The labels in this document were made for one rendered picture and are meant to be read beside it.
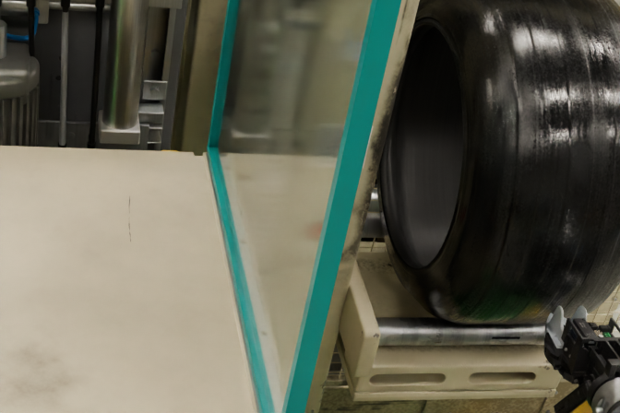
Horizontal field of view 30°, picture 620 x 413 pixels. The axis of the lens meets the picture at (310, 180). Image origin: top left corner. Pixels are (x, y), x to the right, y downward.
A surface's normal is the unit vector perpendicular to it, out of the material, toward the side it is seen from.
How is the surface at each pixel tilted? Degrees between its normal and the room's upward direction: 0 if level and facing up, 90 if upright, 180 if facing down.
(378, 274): 0
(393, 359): 0
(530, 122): 50
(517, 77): 38
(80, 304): 0
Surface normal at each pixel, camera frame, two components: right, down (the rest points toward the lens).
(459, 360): 0.17, -0.81
